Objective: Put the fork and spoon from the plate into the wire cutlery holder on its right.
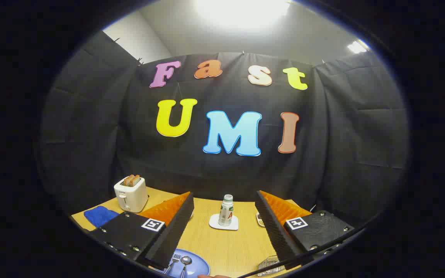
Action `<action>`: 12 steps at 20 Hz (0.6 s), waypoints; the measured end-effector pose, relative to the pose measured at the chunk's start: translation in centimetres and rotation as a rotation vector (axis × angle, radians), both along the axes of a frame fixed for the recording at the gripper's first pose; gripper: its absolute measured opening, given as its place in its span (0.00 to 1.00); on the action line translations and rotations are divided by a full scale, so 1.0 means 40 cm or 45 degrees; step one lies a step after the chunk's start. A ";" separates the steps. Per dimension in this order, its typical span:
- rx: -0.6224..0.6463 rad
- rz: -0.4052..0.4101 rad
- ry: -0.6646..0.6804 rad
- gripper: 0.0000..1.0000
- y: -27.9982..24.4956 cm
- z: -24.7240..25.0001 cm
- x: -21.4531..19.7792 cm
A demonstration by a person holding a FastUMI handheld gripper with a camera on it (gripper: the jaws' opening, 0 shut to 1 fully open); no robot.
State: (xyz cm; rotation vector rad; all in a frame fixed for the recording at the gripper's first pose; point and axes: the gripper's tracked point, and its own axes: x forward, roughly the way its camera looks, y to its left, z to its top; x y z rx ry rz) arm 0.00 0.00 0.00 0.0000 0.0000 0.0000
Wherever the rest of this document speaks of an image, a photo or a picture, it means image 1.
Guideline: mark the large bright ceiling light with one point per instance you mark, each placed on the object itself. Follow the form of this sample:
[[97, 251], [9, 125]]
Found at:
[[242, 11]]

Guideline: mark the blue round plate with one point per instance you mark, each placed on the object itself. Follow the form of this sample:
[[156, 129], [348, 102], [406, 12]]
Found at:
[[199, 266]]

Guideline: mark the clear bottle with label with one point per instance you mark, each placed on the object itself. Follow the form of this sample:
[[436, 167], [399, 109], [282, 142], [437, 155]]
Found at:
[[225, 212]]

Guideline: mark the white toaster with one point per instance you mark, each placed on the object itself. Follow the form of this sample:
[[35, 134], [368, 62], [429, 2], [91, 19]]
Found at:
[[131, 199]]

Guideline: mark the white divided snack dish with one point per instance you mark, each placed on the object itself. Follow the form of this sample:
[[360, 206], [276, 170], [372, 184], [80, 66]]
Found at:
[[260, 220]]

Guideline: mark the white square coaster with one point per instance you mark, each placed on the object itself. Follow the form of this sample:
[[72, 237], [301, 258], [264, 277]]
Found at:
[[214, 223]]

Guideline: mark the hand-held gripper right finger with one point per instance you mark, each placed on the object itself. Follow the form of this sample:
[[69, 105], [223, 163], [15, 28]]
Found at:
[[274, 231]]

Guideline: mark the blue folded cloth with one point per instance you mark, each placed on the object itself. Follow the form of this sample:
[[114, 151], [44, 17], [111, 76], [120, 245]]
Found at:
[[99, 216]]

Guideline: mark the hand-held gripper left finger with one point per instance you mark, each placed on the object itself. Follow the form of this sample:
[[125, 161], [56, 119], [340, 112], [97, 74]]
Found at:
[[176, 231]]

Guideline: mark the small ceiling light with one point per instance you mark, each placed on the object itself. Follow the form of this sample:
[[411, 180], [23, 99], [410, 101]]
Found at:
[[357, 46]]

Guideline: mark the brown toast slice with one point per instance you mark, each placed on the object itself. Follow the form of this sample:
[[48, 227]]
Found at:
[[135, 180], [127, 181]]

